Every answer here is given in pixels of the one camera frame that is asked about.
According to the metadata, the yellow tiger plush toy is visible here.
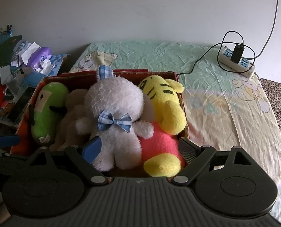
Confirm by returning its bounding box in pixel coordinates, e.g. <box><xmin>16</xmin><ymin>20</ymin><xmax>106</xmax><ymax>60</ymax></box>
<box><xmin>138</xmin><ymin>75</ymin><xmax>188</xmax><ymax>177</ymax></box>

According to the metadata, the blue patterned pack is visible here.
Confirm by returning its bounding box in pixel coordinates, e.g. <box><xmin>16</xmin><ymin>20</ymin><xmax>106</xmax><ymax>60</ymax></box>
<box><xmin>45</xmin><ymin>54</ymin><xmax>69</xmax><ymax>76</ymax></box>

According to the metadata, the purple tissue pack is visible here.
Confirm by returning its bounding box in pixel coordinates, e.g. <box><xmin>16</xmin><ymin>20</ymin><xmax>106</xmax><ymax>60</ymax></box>
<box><xmin>25</xmin><ymin>47</ymin><xmax>53</xmax><ymax>68</ymax></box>

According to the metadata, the white power strip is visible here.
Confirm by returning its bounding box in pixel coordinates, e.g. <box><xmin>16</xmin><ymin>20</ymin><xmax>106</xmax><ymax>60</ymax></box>
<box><xmin>219</xmin><ymin>47</ymin><xmax>255</xmax><ymax>79</ymax></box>

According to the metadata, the dark green bag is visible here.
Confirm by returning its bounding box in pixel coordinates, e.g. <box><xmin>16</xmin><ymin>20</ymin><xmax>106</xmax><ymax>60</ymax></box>
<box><xmin>0</xmin><ymin>35</ymin><xmax>23</xmax><ymax>76</ymax></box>

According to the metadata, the blue holder with clips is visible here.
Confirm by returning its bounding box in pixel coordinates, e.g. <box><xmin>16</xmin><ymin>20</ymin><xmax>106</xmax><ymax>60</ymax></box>
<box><xmin>0</xmin><ymin>25</ymin><xmax>13</xmax><ymax>43</ymax></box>

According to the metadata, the green plush toy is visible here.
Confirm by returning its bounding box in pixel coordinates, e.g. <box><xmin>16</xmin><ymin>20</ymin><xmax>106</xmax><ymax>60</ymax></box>
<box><xmin>31</xmin><ymin>82</ymin><xmax>69</xmax><ymax>146</ymax></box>

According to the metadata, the clear plastic box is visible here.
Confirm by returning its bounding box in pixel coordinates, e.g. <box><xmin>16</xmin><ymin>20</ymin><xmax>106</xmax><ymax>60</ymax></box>
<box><xmin>0</xmin><ymin>65</ymin><xmax>25</xmax><ymax>93</ymax></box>

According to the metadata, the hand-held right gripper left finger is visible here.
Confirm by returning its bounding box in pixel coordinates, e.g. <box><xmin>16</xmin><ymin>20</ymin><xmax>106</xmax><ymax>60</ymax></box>
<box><xmin>27</xmin><ymin>137</ymin><xmax>108</xmax><ymax>186</ymax></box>

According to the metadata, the black phone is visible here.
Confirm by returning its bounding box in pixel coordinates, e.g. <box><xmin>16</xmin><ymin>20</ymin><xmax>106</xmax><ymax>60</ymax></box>
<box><xmin>7</xmin><ymin>90</ymin><xmax>33</xmax><ymax>123</ymax></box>

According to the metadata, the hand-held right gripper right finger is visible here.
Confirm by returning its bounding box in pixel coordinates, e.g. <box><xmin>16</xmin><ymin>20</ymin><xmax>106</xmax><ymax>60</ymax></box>
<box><xmin>172</xmin><ymin>137</ymin><xmax>260</xmax><ymax>185</ymax></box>

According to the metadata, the black charger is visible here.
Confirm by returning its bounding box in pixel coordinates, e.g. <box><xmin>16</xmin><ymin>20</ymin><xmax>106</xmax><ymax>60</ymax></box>
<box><xmin>231</xmin><ymin>43</ymin><xmax>245</xmax><ymax>64</ymax></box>

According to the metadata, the beige plush toy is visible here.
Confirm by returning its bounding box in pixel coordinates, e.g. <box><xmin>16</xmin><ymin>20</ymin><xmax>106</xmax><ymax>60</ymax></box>
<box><xmin>51</xmin><ymin>89</ymin><xmax>92</xmax><ymax>152</ymax></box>

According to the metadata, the white plush rabbit blue bow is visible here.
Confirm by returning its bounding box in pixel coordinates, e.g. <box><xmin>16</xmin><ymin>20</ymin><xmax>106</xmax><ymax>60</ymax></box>
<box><xmin>75</xmin><ymin>65</ymin><xmax>154</xmax><ymax>172</ymax></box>

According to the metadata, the grey cable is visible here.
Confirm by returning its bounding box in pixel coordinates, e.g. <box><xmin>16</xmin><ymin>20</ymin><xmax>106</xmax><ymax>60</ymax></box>
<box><xmin>243</xmin><ymin>0</ymin><xmax>281</xmax><ymax>61</ymax></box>

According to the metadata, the white crumpled tissue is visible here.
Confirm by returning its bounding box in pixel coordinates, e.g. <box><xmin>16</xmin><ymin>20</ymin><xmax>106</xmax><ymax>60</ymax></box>
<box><xmin>35</xmin><ymin>59</ymin><xmax>52</xmax><ymax>74</ymax></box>

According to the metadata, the red cardboard box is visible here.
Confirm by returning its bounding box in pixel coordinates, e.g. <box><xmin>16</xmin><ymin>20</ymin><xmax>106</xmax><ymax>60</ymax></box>
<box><xmin>10</xmin><ymin>69</ymin><xmax>190</xmax><ymax>178</ymax></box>

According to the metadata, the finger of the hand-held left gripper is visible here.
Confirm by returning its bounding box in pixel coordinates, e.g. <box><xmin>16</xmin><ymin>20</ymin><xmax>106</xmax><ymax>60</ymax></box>
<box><xmin>0</xmin><ymin>134</ymin><xmax>21</xmax><ymax>148</ymax></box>

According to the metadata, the white blue printed packet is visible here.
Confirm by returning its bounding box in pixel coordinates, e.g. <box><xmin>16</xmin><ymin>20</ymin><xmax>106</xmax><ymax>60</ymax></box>
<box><xmin>12</xmin><ymin>40</ymin><xmax>30</xmax><ymax>64</ymax></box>

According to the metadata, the black charger cable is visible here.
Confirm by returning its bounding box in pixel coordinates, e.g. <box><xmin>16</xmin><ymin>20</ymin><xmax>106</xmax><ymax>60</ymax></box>
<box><xmin>177</xmin><ymin>30</ymin><xmax>255</xmax><ymax>76</ymax></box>

